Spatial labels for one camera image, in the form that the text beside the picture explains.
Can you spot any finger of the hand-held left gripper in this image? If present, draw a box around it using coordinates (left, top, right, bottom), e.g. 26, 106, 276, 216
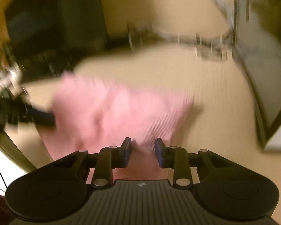
36, 119, 56, 128
26, 108, 55, 120

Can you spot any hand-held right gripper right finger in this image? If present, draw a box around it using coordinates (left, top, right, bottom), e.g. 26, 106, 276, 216
155, 137, 227, 188

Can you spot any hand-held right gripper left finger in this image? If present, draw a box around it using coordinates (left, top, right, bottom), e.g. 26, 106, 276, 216
53, 137, 132, 188

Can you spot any pink knit garment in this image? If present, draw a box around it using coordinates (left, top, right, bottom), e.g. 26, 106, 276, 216
41, 74, 195, 185

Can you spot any black keyboard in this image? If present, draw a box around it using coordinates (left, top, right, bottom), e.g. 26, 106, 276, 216
22, 50, 79, 79

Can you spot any black computer monitor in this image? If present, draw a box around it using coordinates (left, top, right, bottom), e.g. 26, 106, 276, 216
3, 0, 108, 53

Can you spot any white computer case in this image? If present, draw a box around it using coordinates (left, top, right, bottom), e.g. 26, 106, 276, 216
232, 0, 281, 149

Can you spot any black cable bundle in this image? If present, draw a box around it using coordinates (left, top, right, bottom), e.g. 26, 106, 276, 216
126, 23, 235, 63

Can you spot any white power cable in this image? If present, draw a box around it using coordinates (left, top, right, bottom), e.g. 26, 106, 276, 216
197, 0, 235, 20

